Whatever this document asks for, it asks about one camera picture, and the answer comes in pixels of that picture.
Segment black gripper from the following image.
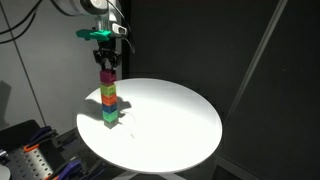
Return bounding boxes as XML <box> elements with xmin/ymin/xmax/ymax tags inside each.
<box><xmin>92</xmin><ymin>39</ymin><xmax>122</xmax><ymax>73</ymax></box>

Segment maroon toy block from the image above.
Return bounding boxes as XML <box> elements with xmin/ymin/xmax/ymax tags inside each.
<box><xmin>99</xmin><ymin>68</ymin><xmax>118</xmax><ymax>85</ymax></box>

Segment lime green toy block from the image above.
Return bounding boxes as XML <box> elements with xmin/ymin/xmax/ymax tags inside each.
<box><xmin>99</xmin><ymin>82</ymin><xmax>118</xmax><ymax>98</ymax></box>

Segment orange toy block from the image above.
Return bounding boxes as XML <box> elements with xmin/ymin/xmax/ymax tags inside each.
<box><xmin>100</xmin><ymin>93</ymin><xmax>118</xmax><ymax>107</ymax></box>

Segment blue toy block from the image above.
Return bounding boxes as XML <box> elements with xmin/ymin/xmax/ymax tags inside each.
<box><xmin>101</xmin><ymin>103</ymin><xmax>118</xmax><ymax>115</ymax></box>

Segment grey toy block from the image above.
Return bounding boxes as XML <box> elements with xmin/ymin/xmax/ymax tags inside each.
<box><xmin>103</xmin><ymin>119</ymin><xmax>119</xmax><ymax>130</ymax></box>

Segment purple clamp orange tip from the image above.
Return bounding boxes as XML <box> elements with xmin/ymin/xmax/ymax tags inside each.
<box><xmin>22</xmin><ymin>125</ymin><xmax>56</xmax><ymax>153</ymax></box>

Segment large purple spring clamp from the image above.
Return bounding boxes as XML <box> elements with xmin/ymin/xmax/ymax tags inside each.
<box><xmin>44</xmin><ymin>157</ymin><xmax>83</xmax><ymax>180</ymax></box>

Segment perforated metal plate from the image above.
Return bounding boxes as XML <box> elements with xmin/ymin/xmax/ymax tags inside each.
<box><xmin>6</xmin><ymin>145</ymin><xmax>57</xmax><ymax>180</ymax></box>

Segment green camera mount bracket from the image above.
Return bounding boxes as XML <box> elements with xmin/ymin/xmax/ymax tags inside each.
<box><xmin>75</xmin><ymin>28</ymin><xmax>112</xmax><ymax>42</ymax></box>

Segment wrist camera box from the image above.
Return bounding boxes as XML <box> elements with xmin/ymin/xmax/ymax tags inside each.
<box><xmin>111</xmin><ymin>22</ymin><xmax>130</xmax><ymax>36</ymax></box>

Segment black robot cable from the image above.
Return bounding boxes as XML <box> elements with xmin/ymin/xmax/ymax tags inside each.
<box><xmin>0</xmin><ymin>0</ymin><xmax>43</xmax><ymax>45</ymax></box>

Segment white table pedestal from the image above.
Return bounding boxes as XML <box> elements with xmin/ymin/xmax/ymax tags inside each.
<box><xmin>113</xmin><ymin>169</ymin><xmax>188</xmax><ymax>180</ymax></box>

